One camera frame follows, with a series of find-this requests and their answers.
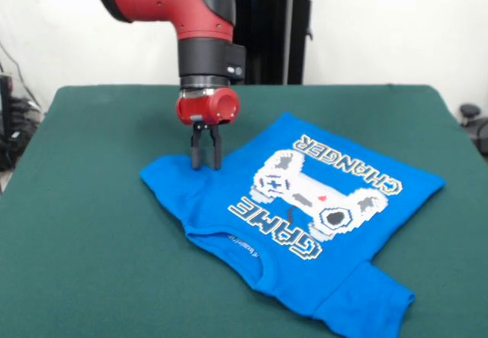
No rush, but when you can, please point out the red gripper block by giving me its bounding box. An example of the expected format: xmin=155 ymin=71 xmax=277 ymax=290
xmin=175 ymin=87 xmax=241 ymax=171

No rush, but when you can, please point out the blue shirt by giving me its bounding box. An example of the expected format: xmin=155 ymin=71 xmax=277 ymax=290
xmin=139 ymin=111 xmax=447 ymax=338

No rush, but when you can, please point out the dark green table cloth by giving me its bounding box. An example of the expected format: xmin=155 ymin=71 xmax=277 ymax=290
xmin=0 ymin=84 xmax=488 ymax=338

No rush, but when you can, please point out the black box with red mark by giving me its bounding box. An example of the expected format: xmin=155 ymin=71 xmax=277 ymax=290
xmin=0 ymin=73 xmax=15 ymax=140

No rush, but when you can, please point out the grey office chair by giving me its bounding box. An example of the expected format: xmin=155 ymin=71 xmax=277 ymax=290
xmin=459 ymin=103 xmax=488 ymax=158

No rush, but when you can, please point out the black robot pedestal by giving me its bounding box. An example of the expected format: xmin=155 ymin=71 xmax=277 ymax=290
xmin=228 ymin=0 xmax=331 ymax=86

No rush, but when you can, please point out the black cable clutter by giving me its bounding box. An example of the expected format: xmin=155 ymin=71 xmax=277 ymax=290
xmin=0 ymin=97 xmax=43 ymax=172

